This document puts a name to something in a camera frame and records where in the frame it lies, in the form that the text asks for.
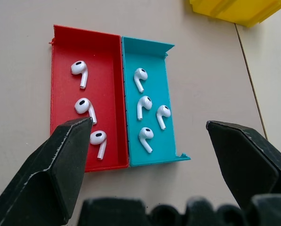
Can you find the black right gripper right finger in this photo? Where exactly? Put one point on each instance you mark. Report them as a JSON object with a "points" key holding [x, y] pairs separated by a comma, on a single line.
{"points": [[246, 160]]}

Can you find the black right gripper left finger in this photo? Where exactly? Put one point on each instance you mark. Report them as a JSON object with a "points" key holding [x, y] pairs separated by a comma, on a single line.
{"points": [[43, 179]]}

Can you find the yellow plastic bin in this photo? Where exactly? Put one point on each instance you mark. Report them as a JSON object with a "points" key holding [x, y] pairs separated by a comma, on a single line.
{"points": [[237, 9]]}

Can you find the teal plastic tray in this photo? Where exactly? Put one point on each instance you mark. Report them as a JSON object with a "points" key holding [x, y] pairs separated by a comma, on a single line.
{"points": [[150, 94]]}

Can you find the red plastic tray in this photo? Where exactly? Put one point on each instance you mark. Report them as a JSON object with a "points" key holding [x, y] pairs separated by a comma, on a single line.
{"points": [[102, 70]]}

